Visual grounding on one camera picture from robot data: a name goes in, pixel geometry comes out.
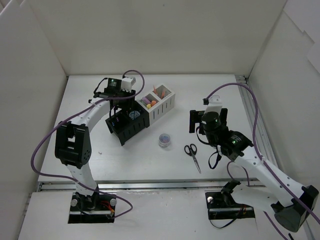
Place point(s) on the white two-slot organizer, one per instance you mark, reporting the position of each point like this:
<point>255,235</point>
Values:
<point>162,107</point>

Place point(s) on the black two-slot organizer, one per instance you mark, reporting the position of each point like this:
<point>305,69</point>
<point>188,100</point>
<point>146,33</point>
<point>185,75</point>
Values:
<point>123,127</point>

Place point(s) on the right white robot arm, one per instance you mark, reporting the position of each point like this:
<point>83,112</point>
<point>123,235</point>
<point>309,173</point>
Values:
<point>288,200</point>

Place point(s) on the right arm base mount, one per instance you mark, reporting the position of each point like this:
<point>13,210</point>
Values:
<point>222,210</point>

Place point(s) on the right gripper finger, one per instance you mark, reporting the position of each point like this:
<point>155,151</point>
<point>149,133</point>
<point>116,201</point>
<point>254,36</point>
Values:
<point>195,117</point>
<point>223,116</point>

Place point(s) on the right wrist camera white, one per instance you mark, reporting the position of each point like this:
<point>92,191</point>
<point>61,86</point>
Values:
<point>213,104</point>

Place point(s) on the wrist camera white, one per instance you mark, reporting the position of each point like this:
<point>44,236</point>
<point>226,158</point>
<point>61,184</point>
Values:
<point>127,83</point>
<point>213,104</point>

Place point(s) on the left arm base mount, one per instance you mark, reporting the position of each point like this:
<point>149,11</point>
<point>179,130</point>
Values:
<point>96,209</point>

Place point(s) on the black handled scissors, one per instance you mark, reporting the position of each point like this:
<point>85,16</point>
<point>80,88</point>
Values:
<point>191,150</point>

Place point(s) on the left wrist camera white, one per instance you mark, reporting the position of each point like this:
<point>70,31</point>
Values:
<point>127,83</point>

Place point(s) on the purple highlighter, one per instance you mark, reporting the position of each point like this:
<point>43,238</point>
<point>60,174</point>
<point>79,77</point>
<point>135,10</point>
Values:
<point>145,101</point>

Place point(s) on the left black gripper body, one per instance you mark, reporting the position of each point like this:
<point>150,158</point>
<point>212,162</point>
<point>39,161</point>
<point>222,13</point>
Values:
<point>123,94</point>

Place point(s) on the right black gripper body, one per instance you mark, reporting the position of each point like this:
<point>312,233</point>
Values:
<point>194,118</point>

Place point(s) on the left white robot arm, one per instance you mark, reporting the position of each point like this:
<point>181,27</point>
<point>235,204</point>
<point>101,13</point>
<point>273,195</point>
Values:
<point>73,144</point>

